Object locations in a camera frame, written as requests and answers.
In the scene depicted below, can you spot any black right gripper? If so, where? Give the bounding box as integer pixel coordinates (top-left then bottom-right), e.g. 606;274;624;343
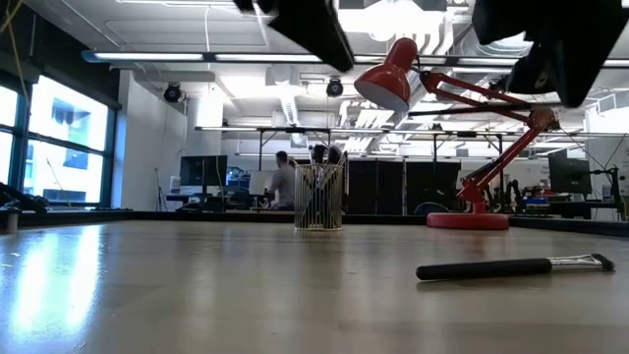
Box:
471;0;629;108

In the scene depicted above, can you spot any black computer monitor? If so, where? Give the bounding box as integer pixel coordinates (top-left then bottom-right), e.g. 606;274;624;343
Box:
179;154;229;196
547;148;594;196

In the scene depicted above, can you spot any cluttered office desk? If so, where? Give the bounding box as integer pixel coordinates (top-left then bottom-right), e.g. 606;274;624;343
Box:
510;179;625;220

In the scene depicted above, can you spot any person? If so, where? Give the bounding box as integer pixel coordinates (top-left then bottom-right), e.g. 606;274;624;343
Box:
266;149;297;211

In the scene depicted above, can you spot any white rectangular box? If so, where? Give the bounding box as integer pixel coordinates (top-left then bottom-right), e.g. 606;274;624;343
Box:
249;170;267;197

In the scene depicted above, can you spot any long ceiling light bar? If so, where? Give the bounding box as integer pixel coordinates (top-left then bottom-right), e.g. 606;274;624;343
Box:
82;50;629;69

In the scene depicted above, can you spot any red desk lamp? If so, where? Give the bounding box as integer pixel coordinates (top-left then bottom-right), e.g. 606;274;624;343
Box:
353;37;561;231

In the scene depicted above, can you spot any black office desk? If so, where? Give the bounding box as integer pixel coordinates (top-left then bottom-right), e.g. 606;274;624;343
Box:
164;193;276;213

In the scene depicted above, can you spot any thin tripod stand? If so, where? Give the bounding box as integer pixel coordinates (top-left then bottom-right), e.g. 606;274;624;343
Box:
153;166;167;212

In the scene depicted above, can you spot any large glass window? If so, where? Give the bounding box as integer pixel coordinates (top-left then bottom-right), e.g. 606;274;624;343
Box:
0;73;118;208

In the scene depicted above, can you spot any black slanted strut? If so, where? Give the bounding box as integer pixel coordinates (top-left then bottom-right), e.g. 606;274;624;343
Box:
0;181;50;215

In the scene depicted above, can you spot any black metal rack frame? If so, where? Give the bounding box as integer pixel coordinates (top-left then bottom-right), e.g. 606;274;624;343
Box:
195;125;586;163

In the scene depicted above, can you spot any gold wire brush holder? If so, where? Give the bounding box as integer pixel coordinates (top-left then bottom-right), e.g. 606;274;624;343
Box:
293;162;344;232

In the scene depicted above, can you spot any black aluminium table frame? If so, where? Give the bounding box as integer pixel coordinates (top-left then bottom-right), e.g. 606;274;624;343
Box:
0;208;629;239

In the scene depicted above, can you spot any yellow hanging cable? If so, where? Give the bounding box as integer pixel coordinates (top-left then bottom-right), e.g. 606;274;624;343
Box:
0;0;27;99

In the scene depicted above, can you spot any grey cylindrical post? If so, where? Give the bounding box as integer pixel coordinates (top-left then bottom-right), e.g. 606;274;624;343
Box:
1;207;22;235

